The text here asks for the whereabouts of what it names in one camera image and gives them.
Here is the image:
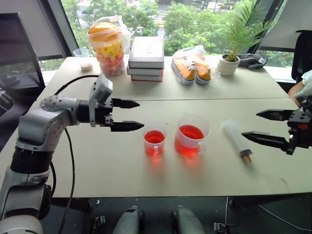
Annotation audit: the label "red-spined book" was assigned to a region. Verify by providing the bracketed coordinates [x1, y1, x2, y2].
[130, 74, 164, 82]

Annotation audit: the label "dark rounded grey shape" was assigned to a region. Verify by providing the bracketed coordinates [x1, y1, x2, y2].
[170, 205, 206, 234]
[112, 205, 145, 234]

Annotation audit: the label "candy jar in plastic bag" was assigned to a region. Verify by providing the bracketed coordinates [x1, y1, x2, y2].
[87, 15, 131, 78]

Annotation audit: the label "black computer monitor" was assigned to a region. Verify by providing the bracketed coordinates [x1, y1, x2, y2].
[0, 12, 46, 89]

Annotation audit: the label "grey crumpled cloth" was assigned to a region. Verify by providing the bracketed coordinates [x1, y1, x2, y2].
[237, 52, 269, 70]

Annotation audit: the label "dark desk equipment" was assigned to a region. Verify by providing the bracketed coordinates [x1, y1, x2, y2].
[0, 74, 20, 117]

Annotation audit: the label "large beaker red liquid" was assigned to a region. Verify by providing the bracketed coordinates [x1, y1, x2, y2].
[174, 113, 211, 157]

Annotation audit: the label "black office chair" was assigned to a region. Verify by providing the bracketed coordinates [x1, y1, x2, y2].
[291, 30, 312, 84]

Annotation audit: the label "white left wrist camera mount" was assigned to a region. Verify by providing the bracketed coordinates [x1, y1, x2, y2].
[88, 74, 114, 128]

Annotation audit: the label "white ribbed plant pot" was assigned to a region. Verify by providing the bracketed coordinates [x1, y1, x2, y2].
[217, 54, 241, 77]

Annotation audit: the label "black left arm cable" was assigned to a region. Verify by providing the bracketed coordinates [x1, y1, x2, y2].
[50, 75, 100, 234]

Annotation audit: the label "white floor cable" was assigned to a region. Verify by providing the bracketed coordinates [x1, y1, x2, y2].
[257, 204, 312, 232]

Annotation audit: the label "empty clear measuring cup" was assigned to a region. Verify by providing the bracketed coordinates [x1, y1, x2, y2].
[72, 47, 91, 59]

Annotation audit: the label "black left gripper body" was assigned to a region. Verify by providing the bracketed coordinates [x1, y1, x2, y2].
[96, 98, 115, 128]

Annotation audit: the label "clear plastic syringe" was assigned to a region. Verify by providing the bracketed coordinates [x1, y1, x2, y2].
[221, 117, 254, 164]

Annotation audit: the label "orange canvas shoe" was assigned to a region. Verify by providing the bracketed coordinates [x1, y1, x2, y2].
[194, 53, 212, 86]
[172, 56, 196, 86]

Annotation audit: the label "small beaker red liquid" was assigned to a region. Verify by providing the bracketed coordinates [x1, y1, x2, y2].
[143, 130, 167, 157]

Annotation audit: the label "orange shoes in bag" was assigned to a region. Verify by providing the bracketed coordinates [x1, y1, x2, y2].
[171, 44, 213, 86]

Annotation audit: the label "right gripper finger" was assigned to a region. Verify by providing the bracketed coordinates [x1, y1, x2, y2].
[241, 131, 292, 153]
[256, 109, 295, 122]

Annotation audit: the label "green palm plant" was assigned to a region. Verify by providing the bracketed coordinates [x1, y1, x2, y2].
[223, 0, 277, 62]

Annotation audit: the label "person's white sleeve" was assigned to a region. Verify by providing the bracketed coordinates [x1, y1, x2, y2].
[301, 69, 312, 86]

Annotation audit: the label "black table caster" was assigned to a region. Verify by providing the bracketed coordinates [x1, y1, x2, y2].
[92, 214, 106, 230]
[214, 221, 232, 234]

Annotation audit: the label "thin dark-spined book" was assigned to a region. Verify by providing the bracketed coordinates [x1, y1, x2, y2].
[126, 66, 164, 77]

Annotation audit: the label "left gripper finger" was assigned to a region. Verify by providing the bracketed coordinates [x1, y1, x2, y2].
[110, 120, 145, 133]
[111, 98, 141, 110]

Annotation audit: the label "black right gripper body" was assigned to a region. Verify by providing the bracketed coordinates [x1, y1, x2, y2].
[286, 104, 312, 156]

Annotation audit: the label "large white hardcover book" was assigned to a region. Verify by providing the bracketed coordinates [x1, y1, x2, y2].
[128, 36, 165, 70]

